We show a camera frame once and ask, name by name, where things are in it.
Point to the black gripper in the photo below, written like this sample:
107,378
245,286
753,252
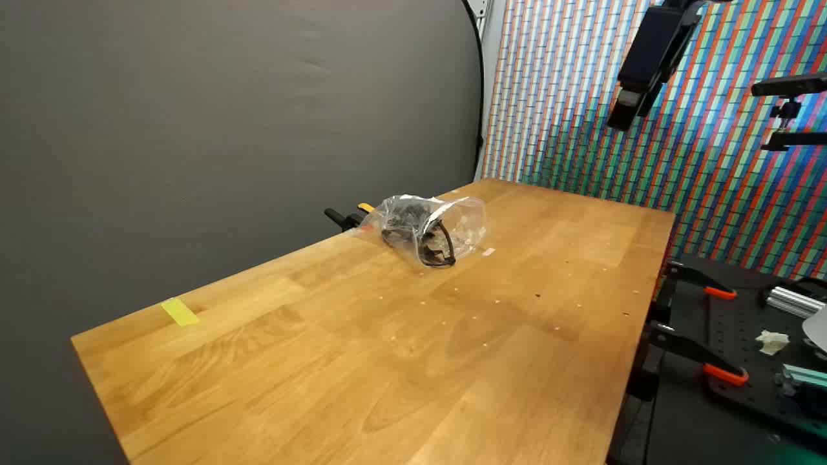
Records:
656,43

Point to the clear plastic bag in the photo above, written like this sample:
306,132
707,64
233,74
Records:
439,229

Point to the white aluminium bar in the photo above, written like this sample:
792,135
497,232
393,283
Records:
793,301

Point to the white crumpled object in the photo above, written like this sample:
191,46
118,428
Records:
773,341

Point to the grey round plate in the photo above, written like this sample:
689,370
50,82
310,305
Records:
818,332

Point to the black clamp with yellow tip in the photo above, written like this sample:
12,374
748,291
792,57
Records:
342,217

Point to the black side bench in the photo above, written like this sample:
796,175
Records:
689,415

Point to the teal metal bar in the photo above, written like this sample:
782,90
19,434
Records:
804,378

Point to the yellow tape strip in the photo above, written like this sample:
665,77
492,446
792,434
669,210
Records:
178,312

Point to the black camera mount rod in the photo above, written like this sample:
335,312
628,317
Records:
788,87
796,137

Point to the white vertical post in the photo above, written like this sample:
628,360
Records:
492,35

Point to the black backdrop frame edge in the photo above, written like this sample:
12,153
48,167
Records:
477,78

